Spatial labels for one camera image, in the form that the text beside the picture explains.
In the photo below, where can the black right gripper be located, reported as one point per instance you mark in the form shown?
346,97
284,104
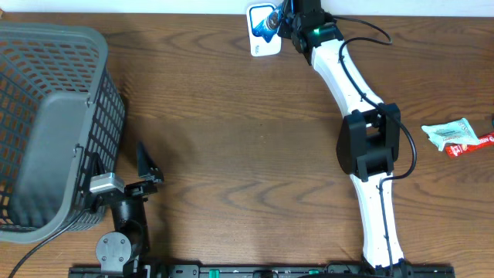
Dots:
292,33

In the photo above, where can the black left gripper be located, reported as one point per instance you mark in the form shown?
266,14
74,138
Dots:
144,171

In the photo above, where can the blue Oreo cookie pack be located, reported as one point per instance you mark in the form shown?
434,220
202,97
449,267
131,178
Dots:
265,20

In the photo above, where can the mint green wipes packet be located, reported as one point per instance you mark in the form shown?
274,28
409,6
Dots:
455,132

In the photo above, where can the red Nescafe coffee stick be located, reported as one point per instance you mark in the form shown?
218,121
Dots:
456,150

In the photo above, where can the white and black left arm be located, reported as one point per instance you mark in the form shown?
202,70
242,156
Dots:
122,252

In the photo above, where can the white barcode scanner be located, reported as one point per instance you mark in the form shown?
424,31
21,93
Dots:
260,48

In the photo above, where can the grey plastic shopping basket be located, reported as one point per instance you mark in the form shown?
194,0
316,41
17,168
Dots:
59,105

